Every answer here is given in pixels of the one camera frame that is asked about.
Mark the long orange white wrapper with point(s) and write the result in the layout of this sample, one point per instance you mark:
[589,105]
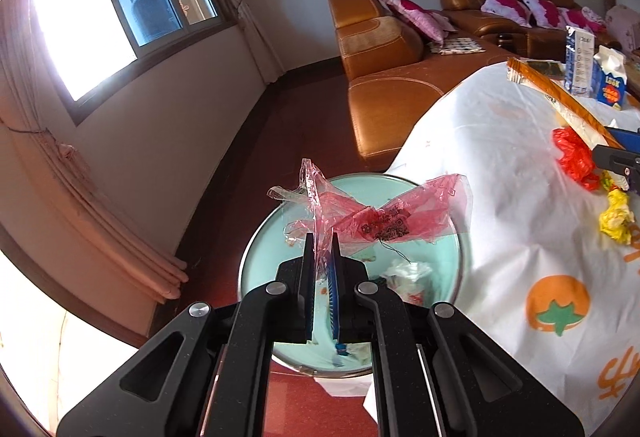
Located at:
[560,99]

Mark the blue white milk carton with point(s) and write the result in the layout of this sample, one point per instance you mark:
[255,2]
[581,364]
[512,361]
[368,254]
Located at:
[609,82]

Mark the pink clear plastic bag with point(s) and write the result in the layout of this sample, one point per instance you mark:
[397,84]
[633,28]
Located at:
[380,222]

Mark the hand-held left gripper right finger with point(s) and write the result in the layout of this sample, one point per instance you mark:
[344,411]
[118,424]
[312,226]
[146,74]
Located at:
[334,302]

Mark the long pink curtain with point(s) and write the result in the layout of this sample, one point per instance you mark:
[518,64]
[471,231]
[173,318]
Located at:
[75,197]
[245,17]

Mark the mint green plastic bucket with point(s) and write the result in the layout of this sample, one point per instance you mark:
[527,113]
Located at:
[270,262]

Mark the yellow red crumpled wrapper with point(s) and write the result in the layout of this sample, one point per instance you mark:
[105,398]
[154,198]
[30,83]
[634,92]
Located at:
[615,217]

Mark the sliding glass window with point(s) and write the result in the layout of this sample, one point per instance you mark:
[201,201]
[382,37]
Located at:
[130,2]

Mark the tall white carton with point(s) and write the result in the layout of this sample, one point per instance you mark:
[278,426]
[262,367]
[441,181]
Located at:
[580,62]

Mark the pink garment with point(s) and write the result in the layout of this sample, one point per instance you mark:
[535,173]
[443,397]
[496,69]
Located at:
[624,24]

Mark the dark snack packet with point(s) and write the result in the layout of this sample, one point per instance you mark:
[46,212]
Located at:
[544,69]

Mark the white fruit print tablecloth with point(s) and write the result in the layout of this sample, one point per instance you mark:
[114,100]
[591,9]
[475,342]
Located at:
[500,167]

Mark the brown leather corner sofa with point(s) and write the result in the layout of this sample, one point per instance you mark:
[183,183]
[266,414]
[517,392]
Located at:
[385,107]

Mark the pink floral pillow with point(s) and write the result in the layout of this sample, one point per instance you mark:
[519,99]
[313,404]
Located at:
[542,12]
[575,18]
[417,17]
[505,7]

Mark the white crumpled tissue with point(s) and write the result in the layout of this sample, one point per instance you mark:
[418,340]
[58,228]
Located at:
[407,279]

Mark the red crumpled plastic bag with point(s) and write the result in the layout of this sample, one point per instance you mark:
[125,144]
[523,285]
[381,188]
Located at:
[572,157]

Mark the checkered cloth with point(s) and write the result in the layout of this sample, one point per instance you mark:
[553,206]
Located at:
[457,45]

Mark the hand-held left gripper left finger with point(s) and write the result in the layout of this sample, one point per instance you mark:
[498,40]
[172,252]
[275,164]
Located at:
[307,297]

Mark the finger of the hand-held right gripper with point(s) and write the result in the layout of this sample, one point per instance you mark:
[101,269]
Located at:
[615,159]
[627,139]

